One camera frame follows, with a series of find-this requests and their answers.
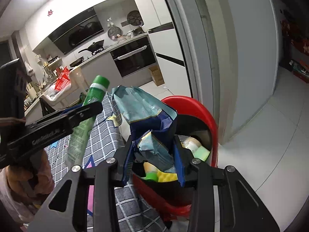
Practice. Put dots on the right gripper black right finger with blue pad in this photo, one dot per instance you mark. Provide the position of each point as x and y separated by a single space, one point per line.
240 208

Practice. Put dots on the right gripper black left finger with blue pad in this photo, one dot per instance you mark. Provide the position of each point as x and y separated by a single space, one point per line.
65 209

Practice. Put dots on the green tube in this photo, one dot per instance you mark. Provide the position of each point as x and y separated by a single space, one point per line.
79 139

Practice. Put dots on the small green-capped bottle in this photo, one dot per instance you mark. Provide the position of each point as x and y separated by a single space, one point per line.
151 172

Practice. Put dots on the yellow sponge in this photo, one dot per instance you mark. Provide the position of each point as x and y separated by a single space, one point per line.
166 177

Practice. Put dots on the blue snack bag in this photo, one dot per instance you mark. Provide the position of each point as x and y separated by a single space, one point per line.
152 126

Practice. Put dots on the green plastic wrapper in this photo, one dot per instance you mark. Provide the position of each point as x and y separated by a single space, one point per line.
201 153

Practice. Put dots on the red trash bin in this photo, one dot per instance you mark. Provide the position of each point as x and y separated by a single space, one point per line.
172 200

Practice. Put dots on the person's left hand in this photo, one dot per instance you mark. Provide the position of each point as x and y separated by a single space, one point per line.
17 175

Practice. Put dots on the black plastic bag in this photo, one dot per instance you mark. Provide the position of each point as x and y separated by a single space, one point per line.
45 107

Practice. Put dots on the grey checked tablecloth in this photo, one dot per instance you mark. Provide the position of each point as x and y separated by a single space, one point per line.
133 212

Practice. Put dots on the red plastic basket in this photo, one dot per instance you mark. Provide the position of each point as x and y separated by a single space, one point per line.
63 80

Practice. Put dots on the black range hood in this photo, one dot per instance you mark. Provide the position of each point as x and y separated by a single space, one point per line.
76 31

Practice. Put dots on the black wok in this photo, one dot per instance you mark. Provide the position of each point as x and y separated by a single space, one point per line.
94 46

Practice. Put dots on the black built-in oven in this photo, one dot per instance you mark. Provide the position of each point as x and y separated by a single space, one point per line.
133 56

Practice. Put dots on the cardboard box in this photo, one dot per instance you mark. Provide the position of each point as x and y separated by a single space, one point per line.
156 75

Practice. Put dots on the red printed box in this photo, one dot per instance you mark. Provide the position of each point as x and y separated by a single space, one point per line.
299 59

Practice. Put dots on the round black wall rack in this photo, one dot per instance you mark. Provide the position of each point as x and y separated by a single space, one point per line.
134 18

